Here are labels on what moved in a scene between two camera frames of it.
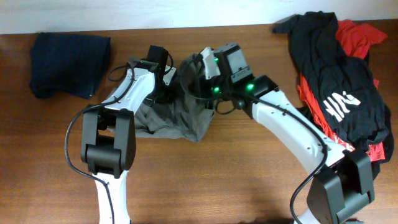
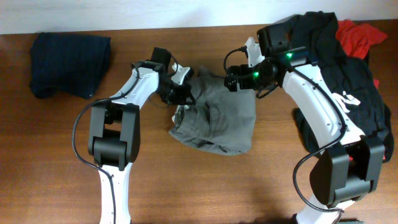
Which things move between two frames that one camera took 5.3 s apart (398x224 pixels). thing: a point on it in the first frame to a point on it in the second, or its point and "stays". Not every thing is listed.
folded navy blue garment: (76, 65) stays
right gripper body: (211, 88) to (252, 77)
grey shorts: (182, 111) to (221, 121)
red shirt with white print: (356, 38) stays
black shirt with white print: (345, 86) stays
